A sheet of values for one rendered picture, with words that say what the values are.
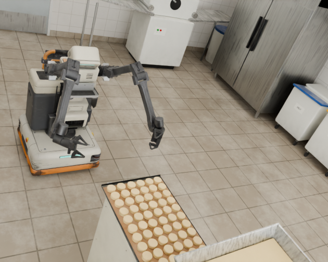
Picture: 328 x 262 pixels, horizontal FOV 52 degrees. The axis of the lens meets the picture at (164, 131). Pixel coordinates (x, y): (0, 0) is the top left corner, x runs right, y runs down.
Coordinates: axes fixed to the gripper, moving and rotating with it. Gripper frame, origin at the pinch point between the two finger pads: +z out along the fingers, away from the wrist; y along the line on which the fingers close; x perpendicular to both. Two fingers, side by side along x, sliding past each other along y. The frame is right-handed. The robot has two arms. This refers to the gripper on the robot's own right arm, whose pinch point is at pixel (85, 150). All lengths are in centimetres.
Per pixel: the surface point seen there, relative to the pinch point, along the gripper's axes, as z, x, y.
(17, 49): -214, 252, -105
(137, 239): 49, -39, -5
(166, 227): 61, -24, -5
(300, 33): 139, 329, 38
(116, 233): 37, -28, -21
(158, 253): 61, -41, -5
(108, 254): 37, -28, -42
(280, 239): 106, -36, 31
